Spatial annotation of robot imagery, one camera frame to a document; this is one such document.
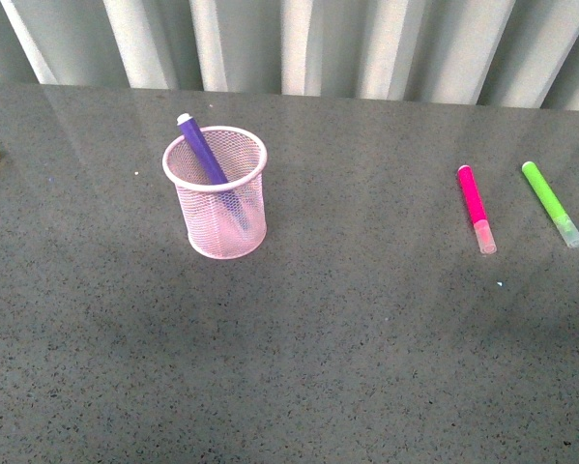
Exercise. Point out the green marker pen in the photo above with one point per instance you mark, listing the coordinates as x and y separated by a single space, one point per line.
551 204

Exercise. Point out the grey pleated curtain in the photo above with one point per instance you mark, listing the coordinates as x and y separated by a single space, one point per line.
501 53

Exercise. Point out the purple marker pen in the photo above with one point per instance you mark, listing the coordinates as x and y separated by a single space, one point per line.
195 139

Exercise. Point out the pink mesh pen cup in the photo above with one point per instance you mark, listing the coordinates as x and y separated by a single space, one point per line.
223 221

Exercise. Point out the pink marker pen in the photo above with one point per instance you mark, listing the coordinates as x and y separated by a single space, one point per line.
477 213

